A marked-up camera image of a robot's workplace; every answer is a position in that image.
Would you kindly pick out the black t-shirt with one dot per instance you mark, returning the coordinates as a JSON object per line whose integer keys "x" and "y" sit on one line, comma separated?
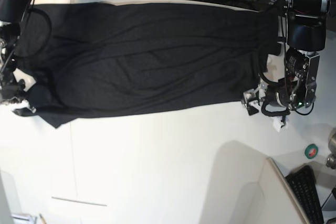
{"x": 97, "y": 60}

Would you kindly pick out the white cable tray lid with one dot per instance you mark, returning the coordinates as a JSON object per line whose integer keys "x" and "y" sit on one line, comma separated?
{"x": 86, "y": 208}

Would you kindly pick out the black keyboard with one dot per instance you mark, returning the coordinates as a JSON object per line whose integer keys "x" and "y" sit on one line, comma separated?
{"x": 303, "y": 185}

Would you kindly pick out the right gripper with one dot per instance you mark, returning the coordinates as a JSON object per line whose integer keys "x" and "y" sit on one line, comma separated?
{"x": 12, "y": 91}

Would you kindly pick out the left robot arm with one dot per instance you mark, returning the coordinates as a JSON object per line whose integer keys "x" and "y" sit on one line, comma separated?
{"x": 303, "y": 37}

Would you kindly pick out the white partition panel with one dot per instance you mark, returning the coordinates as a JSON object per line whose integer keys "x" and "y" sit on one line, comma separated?
{"x": 280, "y": 204}

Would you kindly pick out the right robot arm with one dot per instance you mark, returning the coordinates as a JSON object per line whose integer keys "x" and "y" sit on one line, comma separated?
{"x": 13, "y": 12}

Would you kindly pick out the green tape roll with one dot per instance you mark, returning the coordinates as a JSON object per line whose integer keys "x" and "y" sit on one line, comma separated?
{"x": 311, "y": 151}

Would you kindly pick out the metal cylinder stand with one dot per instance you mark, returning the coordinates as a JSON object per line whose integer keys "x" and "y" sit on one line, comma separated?
{"x": 330, "y": 159}

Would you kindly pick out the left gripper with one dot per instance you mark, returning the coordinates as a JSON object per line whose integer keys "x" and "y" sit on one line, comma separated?
{"x": 276, "y": 96}

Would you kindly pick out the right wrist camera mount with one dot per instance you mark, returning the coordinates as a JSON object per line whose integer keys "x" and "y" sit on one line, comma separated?
{"x": 25, "y": 78}

